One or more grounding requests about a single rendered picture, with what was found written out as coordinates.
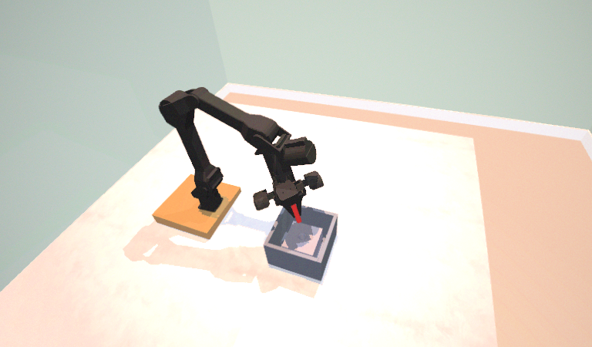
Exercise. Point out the red tapered peg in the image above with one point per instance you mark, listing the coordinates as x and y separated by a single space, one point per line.
296 214

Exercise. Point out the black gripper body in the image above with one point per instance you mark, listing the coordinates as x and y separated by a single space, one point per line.
261 198

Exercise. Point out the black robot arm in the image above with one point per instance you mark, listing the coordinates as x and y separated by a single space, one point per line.
259 131

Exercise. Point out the pink square plate with hole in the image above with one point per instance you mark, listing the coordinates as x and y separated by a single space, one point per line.
303 238

